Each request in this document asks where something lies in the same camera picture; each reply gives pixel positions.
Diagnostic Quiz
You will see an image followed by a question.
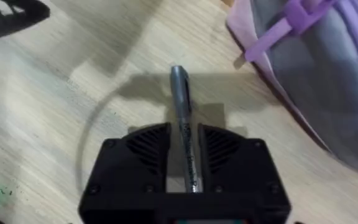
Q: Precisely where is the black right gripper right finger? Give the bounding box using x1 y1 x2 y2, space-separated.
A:
197 123 291 202

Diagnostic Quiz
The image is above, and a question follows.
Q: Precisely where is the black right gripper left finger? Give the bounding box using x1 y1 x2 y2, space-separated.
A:
78 122 172 200

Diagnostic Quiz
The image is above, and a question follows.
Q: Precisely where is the grey marker pen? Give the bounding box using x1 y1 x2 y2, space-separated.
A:
170 65 204 194

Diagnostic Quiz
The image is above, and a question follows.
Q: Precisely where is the purple grey zip bag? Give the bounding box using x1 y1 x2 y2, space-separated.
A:
225 0 358 183

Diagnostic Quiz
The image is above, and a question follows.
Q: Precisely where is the black mesh object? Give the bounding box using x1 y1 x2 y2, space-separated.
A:
0 0 51 43

